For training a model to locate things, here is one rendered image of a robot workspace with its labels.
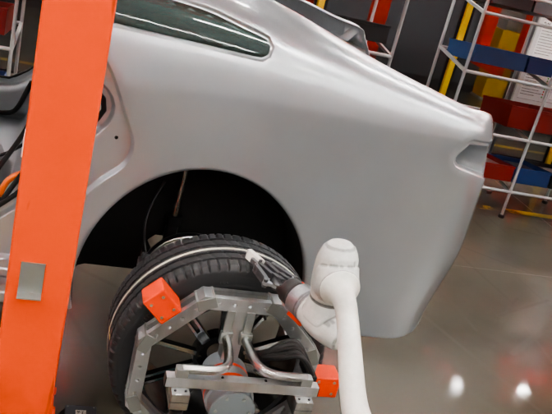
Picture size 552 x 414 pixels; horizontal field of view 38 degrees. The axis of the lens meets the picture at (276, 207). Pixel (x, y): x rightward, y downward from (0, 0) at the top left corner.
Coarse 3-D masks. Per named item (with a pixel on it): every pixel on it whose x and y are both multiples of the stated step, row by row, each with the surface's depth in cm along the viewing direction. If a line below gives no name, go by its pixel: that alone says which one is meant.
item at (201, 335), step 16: (224, 320) 235; (256, 320) 239; (208, 336) 236; (288, 336) 243; (192, 352) 237; (240, 352) 243; (160, 368) 239; (272, 368) 247; (288, 368) 250; (144, 384) 238; (160, 384) 255; (160, 400) 246; (192, 400) 258; (256, 400) 255; (272, 400) 250
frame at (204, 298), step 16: (208, 288) 223; (224, 288) 225; (192, 304) 219; (208, 304) 219; (224, 304) 221; (240, 304) 222; (256, 304) 223; (272, 304) 224; (176, 320) 220; (288, 320) 227; (144, 336) 219; (160, 336) 221; (304, 336) 231; (144, 352) 221; (144, 368) 224; (128, 384) 226; (128, 400) 227; (144, 400) 233
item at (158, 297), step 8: (160, 280) 220; (144, 288) 221; (152, 288) 218; (160, 288) 216; (168, 288) 220; (144, 296) 218; (152, 296) 215; (160, 296) 215; (168, 296) 216; (176, 296) 223; (144, 304) 215; (152, 304) 216; (160, 304) 216; (168, 304) 217; (176, 304) 218; (152, 312) 217; (160, 312) 217; (168, 312) 218; (176, 312) 218; (160, 320) 218
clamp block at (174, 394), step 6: (168, 390) 207; (174, 390) 204; (180, 390) 205; (186, 390) 205; (168, 396) 206; (174, 396) 203; (180, 396) 203; (186, 396) 204; (168, 402) 204; (174, 402) 204; (180, 402) 204; (186, 402) 205; (168, 408) 204; (174, 408) 205; (180, 408) 205; (186, 408) 205
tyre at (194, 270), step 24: (192, 240) 241; (216, 240) 241; (240, 240) 244; (144, 264) 240; (168, 264) 233; (192, 264) 228; (216, 264) 226; (240, 264) 229; (288, 264) 251; (120, 288) 244; (192, 288) 226; (240, 288) 229; (264, 288) 231; (120, 312) 232; (144, 312) 226; (120, 336) 228; (120, 360) 231; (120, 384) 234
